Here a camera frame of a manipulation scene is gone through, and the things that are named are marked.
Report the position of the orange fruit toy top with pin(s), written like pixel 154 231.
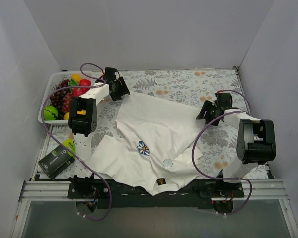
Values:
pixel 76 77

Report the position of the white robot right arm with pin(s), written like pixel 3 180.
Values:
pixel 255 144

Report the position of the white t-shirt with flower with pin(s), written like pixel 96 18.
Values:
pixel 153 129

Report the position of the red apple toy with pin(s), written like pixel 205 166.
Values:
pixel 85 83

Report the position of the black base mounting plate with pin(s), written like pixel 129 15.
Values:
pixel 198 194

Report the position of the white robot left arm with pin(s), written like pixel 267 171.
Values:
pixel 83 122

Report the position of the green watermelon toy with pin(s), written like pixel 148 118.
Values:
pixel 50 113

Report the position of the red dragon fruit toy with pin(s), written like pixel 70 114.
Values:
pixel 77 92

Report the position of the black green package box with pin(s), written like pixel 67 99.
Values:
pixel 56 162

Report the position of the floral tablecloth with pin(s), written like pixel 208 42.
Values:
pixel 190 87

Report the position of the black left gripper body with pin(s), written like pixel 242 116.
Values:
pixel 117 87

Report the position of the round shiny brooch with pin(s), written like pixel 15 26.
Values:
pixel 167 163

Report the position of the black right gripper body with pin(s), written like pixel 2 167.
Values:
pixel 211 110

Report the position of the yellow lemon toy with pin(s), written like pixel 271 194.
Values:
pixel 66 116

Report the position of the purple grape bunch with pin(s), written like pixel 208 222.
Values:
pixel 61 99

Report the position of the white plastic basket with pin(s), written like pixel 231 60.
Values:
pixel 54 80

